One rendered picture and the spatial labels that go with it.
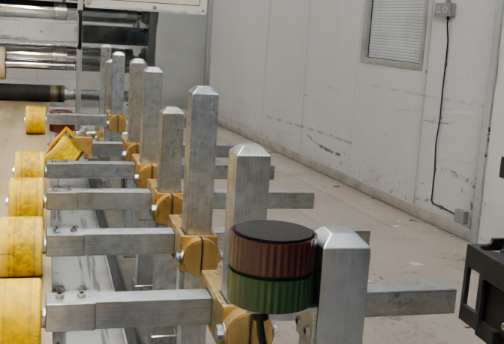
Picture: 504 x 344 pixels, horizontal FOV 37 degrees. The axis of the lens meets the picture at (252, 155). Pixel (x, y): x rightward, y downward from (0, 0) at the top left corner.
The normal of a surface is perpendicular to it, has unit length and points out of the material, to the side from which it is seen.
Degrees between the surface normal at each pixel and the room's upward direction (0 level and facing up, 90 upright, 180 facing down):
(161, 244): 90
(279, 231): 0
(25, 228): 42
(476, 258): 90
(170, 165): 90
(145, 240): 90
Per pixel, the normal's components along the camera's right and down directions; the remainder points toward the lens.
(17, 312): 0.26, -0.31
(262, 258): -0.24, 0.15
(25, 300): 0.22, -0.57
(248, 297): -0.50, 0.11
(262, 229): 0.06, -0.98
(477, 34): -0.94, 0.00
